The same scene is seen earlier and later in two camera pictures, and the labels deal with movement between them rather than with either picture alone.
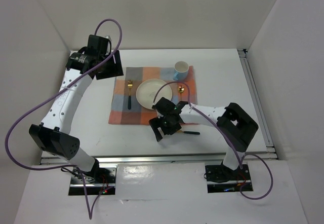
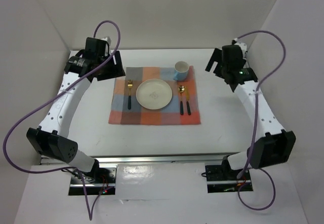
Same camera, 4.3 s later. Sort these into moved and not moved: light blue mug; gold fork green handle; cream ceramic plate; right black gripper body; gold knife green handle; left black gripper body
Moved: gold knife green handle; right black gripper body
Not moved: left black gripper body; cream ceramic plate; gold fork green handle; light blue mug
